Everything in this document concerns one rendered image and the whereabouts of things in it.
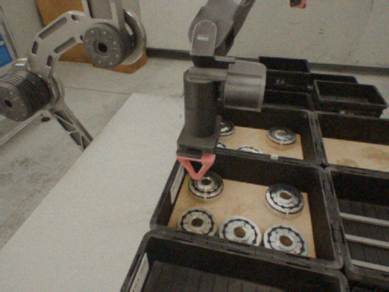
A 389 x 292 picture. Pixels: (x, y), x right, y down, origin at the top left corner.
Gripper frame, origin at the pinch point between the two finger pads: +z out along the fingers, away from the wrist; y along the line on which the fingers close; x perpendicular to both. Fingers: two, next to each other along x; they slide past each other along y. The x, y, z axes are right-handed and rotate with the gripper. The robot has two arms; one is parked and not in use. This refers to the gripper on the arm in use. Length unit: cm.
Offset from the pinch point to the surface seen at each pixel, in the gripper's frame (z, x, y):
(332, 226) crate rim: 13.5, -29.3, 1.1
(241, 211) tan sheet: 23.3, -10.3, 8.8
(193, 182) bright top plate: 20.4, 4.5, 13.5
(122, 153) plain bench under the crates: 36, 41, 38
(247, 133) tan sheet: 24, -9, 46
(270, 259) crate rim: 13.2, -16.1, -9.6
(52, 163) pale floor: 106, 136, 88
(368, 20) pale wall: 49, -129, 326
